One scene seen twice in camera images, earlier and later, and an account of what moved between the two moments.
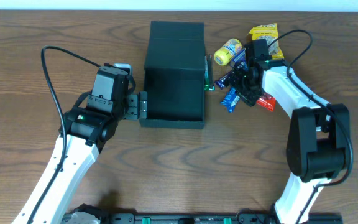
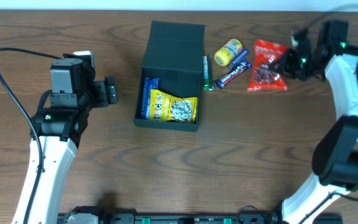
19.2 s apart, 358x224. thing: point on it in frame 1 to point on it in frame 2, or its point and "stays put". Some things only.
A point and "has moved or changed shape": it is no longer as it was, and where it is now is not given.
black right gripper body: [243, 86] to [293, 63]
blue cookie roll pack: [230, 99] to [150, 83]
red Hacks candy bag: [268, 101] has moved or changed shape
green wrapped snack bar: [209, 84] stays put
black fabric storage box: [174, 75] stays put
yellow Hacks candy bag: [269, 32] to [166, 107]
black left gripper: [136, 106] to [109, 90]
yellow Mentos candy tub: [225, 53] stays put
